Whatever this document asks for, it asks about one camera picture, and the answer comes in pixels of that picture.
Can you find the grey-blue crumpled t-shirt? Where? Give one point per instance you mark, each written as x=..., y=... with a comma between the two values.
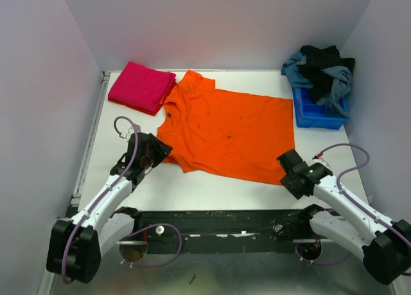
x=290, y=70

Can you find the blue plastic bin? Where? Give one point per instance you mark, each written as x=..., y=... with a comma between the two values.
x=311, y=115

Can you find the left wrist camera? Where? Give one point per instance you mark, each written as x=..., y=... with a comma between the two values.
x=133, y=129

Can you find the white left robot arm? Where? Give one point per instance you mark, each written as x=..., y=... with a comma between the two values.
x=78, y=244

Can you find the orange t-shirt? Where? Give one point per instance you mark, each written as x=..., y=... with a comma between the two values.
x=238, y=135

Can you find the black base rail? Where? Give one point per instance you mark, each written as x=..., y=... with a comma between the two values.
x=172, y=243

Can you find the folded red t-shirt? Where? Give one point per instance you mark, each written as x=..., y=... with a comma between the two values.
x=145, y=97

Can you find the folded pink t-shirt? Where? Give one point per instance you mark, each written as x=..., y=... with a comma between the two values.
x=136, y=74

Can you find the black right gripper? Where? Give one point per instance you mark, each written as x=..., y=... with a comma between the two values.
x=286, y=179

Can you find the aluminium frame rail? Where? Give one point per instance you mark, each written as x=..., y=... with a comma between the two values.
x=250, y=223

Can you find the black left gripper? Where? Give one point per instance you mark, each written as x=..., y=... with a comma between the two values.
x=162, y=150

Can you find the black crumpled t-shirt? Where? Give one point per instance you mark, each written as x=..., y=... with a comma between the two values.
x=324, y=66

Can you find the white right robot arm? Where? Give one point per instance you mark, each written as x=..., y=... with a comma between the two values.
x=382, y=244

